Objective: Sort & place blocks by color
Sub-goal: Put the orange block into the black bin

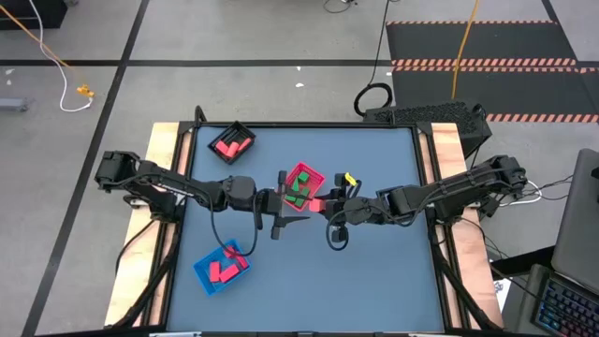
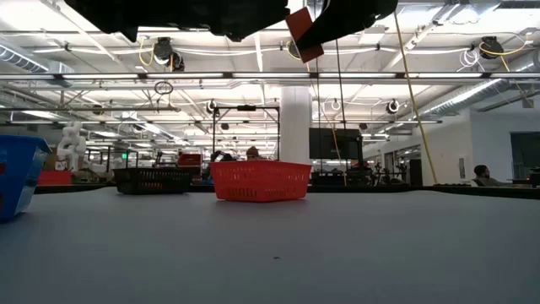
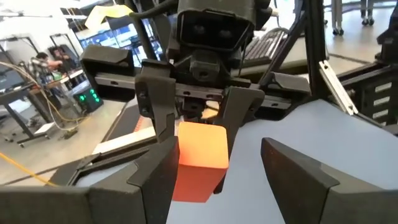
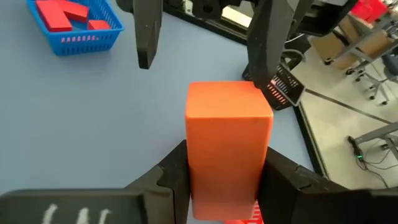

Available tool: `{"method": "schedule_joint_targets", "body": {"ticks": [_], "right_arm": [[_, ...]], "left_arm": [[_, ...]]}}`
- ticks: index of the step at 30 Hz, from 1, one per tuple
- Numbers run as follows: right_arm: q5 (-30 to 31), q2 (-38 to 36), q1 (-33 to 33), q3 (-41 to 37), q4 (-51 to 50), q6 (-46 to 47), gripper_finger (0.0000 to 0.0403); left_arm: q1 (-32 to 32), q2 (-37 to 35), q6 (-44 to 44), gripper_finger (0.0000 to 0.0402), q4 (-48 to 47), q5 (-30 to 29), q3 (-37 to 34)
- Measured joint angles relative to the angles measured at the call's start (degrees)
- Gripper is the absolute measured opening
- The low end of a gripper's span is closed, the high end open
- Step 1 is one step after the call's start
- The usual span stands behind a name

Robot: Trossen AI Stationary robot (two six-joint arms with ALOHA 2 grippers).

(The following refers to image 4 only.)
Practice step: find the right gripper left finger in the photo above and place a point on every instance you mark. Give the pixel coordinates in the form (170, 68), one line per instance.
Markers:
(168, 193)

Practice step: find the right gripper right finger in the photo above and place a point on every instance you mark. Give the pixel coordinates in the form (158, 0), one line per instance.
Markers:
(295, 199)

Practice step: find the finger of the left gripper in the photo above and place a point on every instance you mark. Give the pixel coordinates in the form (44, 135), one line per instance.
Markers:
(147, 31)
(267, 40)

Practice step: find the red plastic basket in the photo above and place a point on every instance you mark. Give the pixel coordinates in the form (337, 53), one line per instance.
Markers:
(259, 216)

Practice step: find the small red block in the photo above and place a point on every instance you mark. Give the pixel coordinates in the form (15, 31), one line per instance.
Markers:
(99, 25)

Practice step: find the red rectangular block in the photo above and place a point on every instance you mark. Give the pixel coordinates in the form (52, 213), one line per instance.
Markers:
(53, 17)
(76, 11)

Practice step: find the orange rectangular block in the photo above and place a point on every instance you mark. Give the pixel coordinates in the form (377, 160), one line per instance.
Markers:
(228, 140)

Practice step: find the black plastic basket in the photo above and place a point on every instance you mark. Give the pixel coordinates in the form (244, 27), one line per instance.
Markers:
(287, 90)

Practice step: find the blue plastic basket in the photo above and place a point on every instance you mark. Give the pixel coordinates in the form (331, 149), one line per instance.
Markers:
(84, 40)

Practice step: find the black power strip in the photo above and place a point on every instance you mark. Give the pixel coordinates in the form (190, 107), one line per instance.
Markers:
(356, 149)

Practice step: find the grey metal desk leg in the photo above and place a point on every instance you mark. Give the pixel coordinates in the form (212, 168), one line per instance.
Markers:
(376, 133)

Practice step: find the brown cardboard box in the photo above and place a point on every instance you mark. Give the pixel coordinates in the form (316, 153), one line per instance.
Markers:
(373, 46)

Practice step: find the red storage bin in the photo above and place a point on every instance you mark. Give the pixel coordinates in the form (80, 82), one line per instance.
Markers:
(370, 9)

